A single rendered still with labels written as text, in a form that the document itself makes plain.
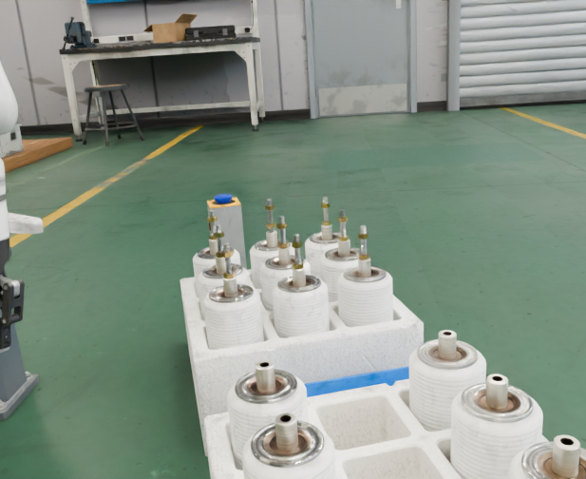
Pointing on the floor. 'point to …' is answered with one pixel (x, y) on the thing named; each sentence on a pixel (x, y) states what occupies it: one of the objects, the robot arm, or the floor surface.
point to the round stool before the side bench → (105, 112)
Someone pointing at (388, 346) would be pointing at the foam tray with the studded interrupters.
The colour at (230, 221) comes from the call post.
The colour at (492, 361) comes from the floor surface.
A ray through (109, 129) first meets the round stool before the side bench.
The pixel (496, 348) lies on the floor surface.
